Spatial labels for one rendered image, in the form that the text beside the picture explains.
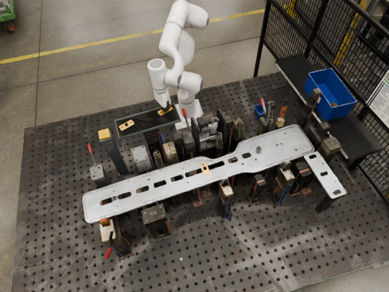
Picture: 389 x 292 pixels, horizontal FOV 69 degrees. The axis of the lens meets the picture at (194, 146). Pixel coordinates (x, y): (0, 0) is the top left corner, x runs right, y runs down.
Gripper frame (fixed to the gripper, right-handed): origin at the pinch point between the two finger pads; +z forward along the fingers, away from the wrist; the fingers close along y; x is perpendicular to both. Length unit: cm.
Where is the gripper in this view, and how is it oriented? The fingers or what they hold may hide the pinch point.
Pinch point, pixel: (164, 107)
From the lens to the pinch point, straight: 163.5
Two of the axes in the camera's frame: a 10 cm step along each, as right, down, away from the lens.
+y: 6.1, 6.5, -4.5
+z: 0.4, 5.4, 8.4
